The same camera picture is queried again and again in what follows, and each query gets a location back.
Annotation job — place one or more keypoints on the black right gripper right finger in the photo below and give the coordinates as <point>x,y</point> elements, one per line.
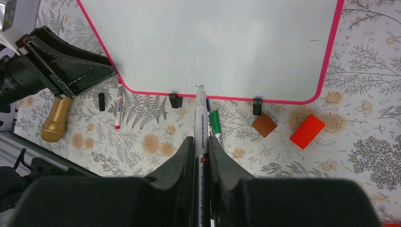
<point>239,199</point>

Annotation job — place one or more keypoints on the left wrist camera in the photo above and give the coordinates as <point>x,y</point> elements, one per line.
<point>17,18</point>

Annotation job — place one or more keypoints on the black whiteboard left foot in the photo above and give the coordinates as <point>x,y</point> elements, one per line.
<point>175,101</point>

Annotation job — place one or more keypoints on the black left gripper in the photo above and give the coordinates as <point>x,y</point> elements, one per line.
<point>24,74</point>

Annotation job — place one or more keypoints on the black marker cap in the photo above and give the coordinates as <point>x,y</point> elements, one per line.
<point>101,102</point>

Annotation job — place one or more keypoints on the floral table mat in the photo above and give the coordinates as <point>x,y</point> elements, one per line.
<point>360,105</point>

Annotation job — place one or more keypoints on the red rectangular block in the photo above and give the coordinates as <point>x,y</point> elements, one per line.
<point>308,130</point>

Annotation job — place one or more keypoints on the red capped marker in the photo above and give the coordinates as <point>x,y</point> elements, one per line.
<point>118,112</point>

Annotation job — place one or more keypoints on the brown wooden cylinder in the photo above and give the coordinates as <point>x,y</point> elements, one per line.
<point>264,125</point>

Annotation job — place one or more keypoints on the blue capped marker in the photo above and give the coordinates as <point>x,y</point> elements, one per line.
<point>210,130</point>

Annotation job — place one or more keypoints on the white marker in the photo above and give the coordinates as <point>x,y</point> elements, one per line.
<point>200,216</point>

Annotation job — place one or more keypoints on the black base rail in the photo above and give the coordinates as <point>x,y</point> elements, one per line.
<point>22,162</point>

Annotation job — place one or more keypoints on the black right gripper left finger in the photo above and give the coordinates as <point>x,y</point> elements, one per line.
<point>160,199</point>

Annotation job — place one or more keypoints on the pink framed whiteboard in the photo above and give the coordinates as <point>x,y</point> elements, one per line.
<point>275,50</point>

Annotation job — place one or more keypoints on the green capped marker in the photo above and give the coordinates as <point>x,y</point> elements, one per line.
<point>216,128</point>

